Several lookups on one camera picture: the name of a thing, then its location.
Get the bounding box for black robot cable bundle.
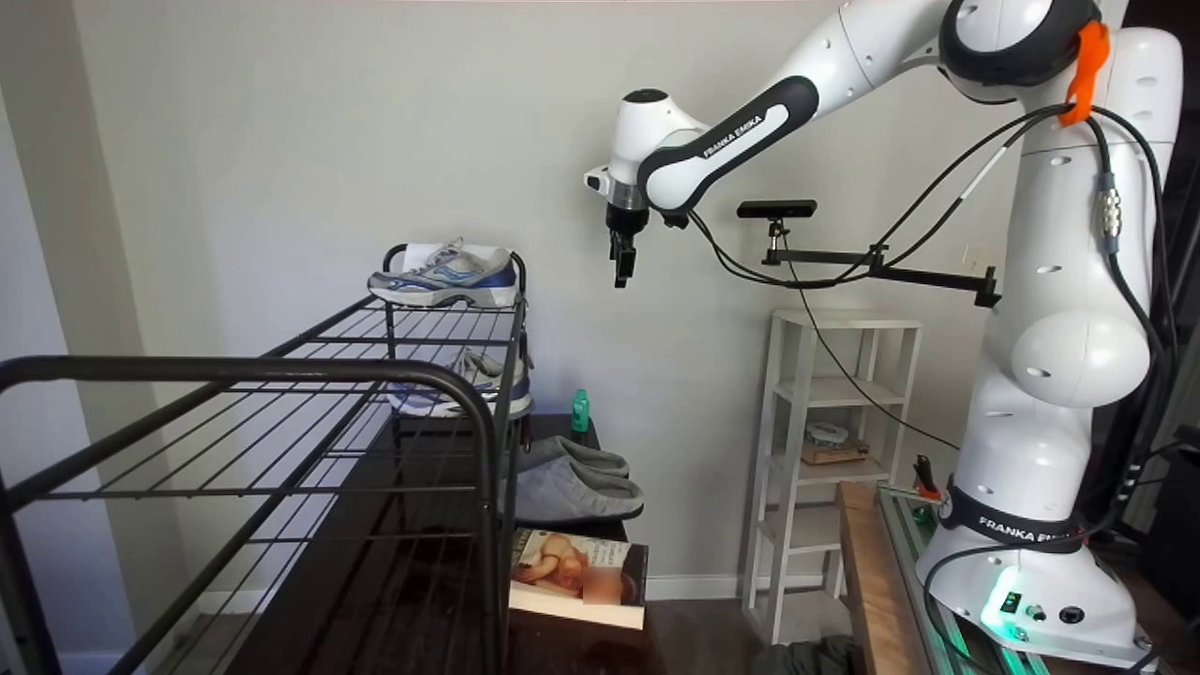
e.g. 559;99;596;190
689;106;1172;457

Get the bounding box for grey shoes on rack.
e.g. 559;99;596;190
383;345;536;425

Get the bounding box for black camera on bar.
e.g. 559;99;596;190
734;196;822;224

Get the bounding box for grey felt slipper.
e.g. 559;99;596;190
508;452;647;529
514;431;636;482

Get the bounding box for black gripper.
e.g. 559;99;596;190
603;197;657;291

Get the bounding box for white blue sneaker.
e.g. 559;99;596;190
364;237;522;316

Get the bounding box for black wire shoe rack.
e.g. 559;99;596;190
0;239;533;675

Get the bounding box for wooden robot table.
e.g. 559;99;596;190
831;476;932;675

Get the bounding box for small red black bottle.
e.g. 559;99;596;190
907;452;944;506

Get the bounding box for black bag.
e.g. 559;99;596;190
1094;421;1200;630

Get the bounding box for paperback book with portrait cover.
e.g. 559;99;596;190
507;525;653;635

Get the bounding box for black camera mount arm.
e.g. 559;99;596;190
757;216;1004;312

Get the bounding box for white shelf unit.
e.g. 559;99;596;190
738;307;927;650

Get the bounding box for green plastic bottle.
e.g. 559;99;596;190
564;386;596;441

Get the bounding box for white plastic bag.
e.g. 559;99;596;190
387;237;451;277

